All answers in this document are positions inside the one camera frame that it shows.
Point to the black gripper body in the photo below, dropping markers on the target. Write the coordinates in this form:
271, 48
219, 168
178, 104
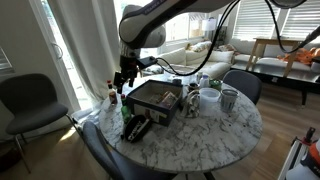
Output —
128, 65

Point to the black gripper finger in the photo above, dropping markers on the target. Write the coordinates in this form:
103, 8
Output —
117, 81
132, 80

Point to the green bottle with red cap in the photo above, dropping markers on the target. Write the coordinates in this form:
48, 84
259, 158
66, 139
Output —
125, 111

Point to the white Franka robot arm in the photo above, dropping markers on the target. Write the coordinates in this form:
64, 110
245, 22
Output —
143, 26

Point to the hot sauce bottle red cap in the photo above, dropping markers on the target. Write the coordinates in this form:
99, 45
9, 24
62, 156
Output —
112, 96

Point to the white bottle with blue cap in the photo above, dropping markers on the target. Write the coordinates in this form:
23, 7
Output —
204, 81

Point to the clear plastic cup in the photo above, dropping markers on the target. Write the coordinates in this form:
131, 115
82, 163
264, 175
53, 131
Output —
209, 100

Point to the grey metal cup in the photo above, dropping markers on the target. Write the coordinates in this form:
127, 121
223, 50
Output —
229, 100

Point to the white orange blue bottle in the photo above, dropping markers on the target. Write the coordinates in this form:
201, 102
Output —
308, 166

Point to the dark patterned cushion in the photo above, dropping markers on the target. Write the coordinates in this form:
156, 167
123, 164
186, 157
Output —
151, 69

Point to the navy cardboard box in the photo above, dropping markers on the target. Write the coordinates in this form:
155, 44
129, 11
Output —
146, 111

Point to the packet inside box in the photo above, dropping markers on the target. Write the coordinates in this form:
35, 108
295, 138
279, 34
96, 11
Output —
169, 100

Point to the white curtain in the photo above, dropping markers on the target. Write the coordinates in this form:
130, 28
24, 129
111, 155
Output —
90, 43

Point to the black oval case white print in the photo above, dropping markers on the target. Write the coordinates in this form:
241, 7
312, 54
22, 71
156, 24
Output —
136, 128

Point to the clear plastic storage container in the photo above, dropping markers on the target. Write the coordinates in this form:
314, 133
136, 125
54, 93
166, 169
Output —
181, 75

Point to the dark glass jar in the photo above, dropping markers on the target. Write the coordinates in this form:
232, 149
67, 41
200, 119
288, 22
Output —
193, 87

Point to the beige sofa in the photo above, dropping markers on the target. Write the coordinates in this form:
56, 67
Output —
193, 56

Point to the patterned sofa pillow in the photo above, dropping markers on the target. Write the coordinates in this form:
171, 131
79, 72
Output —
201, 46

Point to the green lidded container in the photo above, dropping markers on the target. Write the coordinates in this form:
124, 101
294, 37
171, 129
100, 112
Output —
216, 84

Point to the dark grey chair metal legs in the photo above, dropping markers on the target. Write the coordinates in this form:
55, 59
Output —
30, 103

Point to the white shade lamp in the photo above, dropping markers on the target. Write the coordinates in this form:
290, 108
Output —
222, 36
210, 25

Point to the white daybed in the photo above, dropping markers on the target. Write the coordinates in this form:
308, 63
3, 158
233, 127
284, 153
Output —
243, 46

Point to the wooden side table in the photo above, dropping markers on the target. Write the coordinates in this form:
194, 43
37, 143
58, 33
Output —
263, 41

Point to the black low bench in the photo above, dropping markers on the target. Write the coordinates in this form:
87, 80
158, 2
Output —
293, 80

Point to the orange cloth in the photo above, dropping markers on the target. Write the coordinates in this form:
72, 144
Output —
301, 56

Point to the white stand with black knob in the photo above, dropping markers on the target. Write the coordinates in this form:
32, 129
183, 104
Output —
295, 153

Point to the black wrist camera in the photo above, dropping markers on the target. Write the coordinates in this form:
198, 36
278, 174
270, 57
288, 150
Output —
147, 62

